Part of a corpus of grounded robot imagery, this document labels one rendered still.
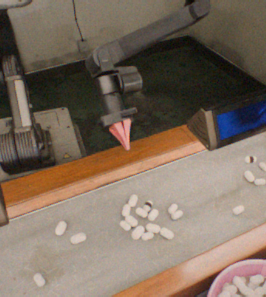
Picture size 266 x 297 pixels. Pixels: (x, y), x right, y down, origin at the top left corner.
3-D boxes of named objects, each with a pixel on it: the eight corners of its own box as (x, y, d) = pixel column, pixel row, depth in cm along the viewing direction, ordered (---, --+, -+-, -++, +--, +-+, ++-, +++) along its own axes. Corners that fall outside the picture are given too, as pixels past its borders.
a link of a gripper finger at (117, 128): (148, 142, 82) (136, 109, 83) (122, 150, 80) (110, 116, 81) (140, 146, 89) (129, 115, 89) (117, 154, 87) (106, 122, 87)
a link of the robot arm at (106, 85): (90, 81, 86) (96, 73, 81) (112, 77, 89) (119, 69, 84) (97, 104, 86) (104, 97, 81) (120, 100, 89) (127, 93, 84)
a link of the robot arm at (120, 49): (185, 9, 104) (206, -6, 95) (192, 25, 105) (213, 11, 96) (79, 61, 87) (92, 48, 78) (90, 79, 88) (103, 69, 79)
